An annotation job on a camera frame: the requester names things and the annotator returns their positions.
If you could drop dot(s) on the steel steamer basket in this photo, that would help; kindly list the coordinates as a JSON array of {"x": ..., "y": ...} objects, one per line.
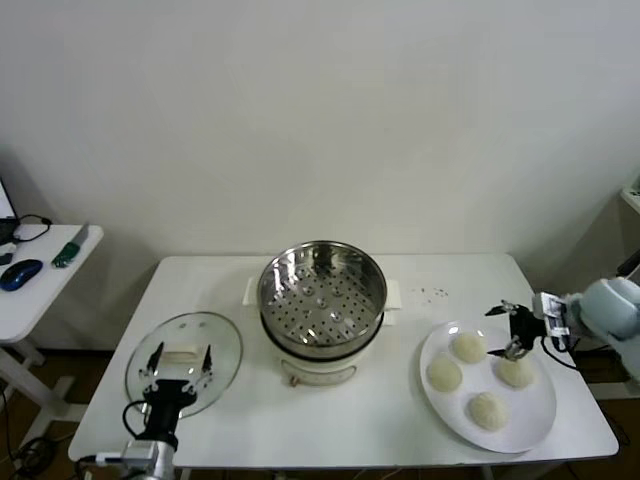
[{"x": 320, "y": 295}]

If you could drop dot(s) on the blue computer mouse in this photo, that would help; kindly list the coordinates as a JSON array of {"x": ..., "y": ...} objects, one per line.
[{"x": 20, "y": 272}]

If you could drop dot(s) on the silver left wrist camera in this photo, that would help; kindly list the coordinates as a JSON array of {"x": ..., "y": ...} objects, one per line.
[{"x": 140, "y": 451}]

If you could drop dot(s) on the round glass lid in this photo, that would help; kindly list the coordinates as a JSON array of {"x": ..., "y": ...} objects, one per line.
[{"x": 185, "y": 325}]

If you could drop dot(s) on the dark crumbs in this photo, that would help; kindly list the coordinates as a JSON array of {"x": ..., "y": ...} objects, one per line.
[{"x": 443, "y": 294}]

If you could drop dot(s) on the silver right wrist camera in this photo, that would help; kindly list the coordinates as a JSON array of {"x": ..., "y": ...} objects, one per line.
[{"x": 550, "y": 312}]

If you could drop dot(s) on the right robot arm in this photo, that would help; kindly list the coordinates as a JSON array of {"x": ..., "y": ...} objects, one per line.
[{"x": 610, "y": 305}]

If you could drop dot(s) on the white shelf edge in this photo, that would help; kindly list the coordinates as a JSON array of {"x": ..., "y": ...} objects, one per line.
[{"x": 631, "y": 197}]

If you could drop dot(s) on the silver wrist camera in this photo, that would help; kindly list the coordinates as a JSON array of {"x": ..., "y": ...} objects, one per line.
[
  {"x": 550, "y": 312},
  {"x": 140, "y": 451}
]

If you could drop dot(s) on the white stand base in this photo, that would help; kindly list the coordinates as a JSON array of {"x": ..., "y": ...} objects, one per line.
[{"x": 600, "y": 391}]

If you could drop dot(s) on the white side table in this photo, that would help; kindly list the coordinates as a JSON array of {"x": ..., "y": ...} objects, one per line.
[{"x": 45, "y": 285}]

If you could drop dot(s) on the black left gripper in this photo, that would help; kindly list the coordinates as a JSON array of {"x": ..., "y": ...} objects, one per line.
[{"x": 170, "y": 392}]

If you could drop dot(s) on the laptop computer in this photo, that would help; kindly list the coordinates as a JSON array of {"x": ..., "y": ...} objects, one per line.
[{"x": 4, "y": 200}]

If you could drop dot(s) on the white oval plate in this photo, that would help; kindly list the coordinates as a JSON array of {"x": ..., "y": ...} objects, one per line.
[{"x": 530, "y": 415}]

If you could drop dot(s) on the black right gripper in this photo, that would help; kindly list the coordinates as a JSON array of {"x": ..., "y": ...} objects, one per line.
[{"x": 525, "y": 325}]

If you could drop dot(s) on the white steamed baozi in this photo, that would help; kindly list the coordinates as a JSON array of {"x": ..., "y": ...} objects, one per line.
[
  {"x": 515, "y": 374},
  {"x": 468, "y": 347},
  {"x": 444, "y": 374},
  {"x": 487, "y": 411}
]

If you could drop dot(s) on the small black gadget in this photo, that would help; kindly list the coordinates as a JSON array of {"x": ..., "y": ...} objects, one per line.
[{"x": 4, "y": 258}]

